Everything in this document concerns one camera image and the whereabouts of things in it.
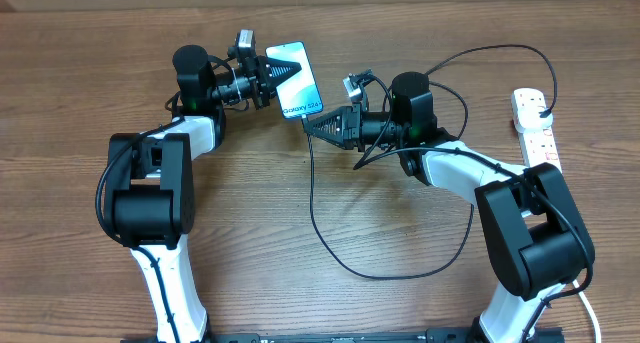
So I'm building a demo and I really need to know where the blue Galaxy smartphone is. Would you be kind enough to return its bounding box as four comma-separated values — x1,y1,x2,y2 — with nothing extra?
266,41,323,119

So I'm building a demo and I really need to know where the black USB charging cable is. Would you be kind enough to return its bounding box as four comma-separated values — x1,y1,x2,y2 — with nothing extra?
299,44,559,281

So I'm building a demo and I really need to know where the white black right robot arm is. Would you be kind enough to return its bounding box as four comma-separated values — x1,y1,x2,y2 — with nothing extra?
303,71,595,342

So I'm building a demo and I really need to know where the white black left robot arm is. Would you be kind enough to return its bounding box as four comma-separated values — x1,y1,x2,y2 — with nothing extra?
95,45,308,342

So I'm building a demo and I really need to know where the white charger plug adapter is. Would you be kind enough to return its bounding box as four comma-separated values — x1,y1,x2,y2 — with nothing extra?
513,106,554,134

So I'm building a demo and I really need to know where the white power strip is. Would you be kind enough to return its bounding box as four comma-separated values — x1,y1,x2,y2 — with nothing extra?
511,88,562,170

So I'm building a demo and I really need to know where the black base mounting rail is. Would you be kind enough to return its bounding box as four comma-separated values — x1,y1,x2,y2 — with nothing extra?
119,326,566,343

